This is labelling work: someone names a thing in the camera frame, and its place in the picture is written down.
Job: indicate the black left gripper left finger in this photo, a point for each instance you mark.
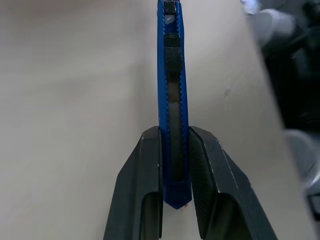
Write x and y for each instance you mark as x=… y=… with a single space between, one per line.
x=140 y=180

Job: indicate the blue utility cutter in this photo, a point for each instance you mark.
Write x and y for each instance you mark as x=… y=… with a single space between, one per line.
x=172 y=57

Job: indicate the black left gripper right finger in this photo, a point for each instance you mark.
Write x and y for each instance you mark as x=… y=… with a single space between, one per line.
x=225 y=190

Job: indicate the silver robot body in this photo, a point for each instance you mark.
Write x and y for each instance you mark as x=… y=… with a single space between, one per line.
x=272 y=25

